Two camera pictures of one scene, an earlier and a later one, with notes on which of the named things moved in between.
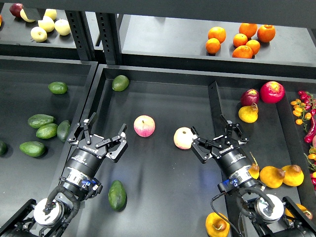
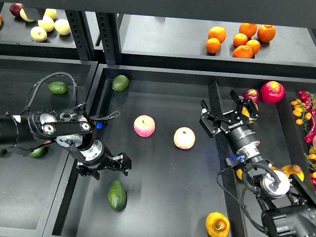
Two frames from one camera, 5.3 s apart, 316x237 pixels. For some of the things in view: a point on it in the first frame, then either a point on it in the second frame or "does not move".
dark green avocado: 117,196 does not move
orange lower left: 213,45 does not move
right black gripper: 230,157 to 236,125
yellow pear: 217,226 does not move
